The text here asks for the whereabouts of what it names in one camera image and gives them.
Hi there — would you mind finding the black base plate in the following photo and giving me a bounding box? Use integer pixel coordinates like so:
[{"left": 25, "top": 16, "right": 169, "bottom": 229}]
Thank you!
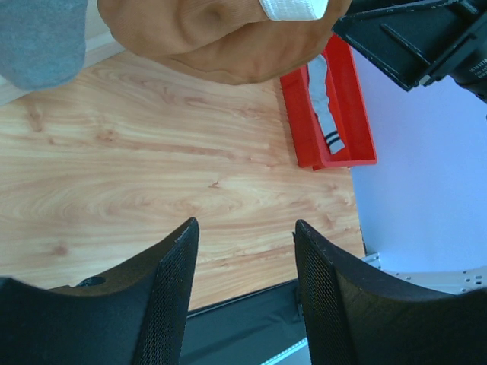
[{"left": 180, "top": 280, "right": 306, "bottom": 364}]

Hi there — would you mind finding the aluminium frame rail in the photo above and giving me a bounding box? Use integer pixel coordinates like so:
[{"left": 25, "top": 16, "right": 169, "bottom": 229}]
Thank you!
[{"left": 263, "top": 265, "right": 486, "bottom": 365}]

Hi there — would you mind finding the brown sock with cream cuff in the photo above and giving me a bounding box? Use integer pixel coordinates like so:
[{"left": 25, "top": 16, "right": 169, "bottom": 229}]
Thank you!
[{"left": 97, "top": 0, "right": 351, "bottom": 85}]

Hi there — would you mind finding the red plastic tray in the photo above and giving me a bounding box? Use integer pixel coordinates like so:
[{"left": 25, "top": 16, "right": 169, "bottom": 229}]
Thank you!
[{"left": 280, "top": 36, "right": 377, "bottom": 170}]

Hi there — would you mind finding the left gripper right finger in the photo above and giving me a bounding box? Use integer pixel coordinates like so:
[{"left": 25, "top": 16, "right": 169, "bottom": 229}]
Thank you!
[{"left": 294, "top": 220, "right": 486, "bottom": 364}]

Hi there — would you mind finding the grey striped sock in tray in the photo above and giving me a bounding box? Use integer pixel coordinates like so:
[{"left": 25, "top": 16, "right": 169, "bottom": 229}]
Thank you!
[{"left": 307, "top": 54, "right": 345, "bottom": 154}]

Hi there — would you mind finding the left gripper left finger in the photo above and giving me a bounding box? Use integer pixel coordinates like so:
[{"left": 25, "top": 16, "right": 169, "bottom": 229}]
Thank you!
[{"left": 1, "top": 218, "right": 199, "bottom": 364}]

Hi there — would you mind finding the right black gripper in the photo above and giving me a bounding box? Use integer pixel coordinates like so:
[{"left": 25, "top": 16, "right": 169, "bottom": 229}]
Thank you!
[{"left": 333, "top": 0, "right": 486, "bottom": 101}]

